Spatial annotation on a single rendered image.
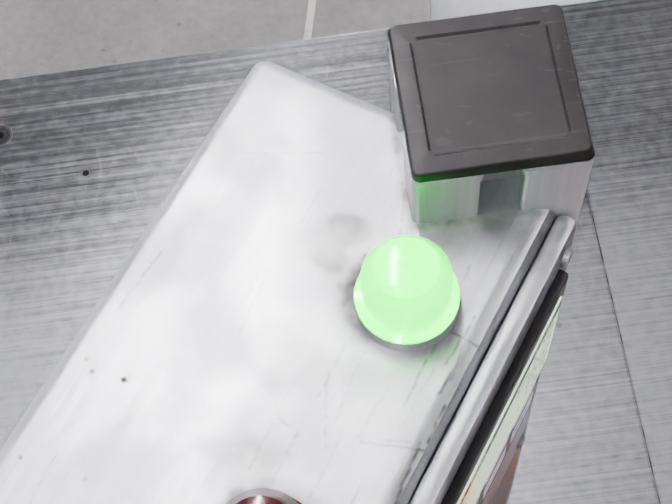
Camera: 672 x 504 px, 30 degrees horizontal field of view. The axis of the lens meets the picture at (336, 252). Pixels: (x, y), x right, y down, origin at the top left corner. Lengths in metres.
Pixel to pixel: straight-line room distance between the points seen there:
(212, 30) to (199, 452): 1.92
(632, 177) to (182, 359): 0.80
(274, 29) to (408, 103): 1.88
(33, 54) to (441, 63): 1.95
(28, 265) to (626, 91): 0.53
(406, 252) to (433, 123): 0.03
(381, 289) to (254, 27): 1.91
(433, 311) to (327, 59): 0.85
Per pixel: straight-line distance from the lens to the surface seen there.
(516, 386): 0.33
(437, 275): 0.29
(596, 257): 1.04
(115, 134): 1.12
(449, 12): 1.16
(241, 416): 0.31
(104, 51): 2.22
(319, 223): 0.32
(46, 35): 2.27
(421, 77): 0.32
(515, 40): 0.32
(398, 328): 0.30
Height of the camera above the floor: 1.76
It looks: 64 degrees down
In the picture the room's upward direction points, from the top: 8 degrees counter-clockwise
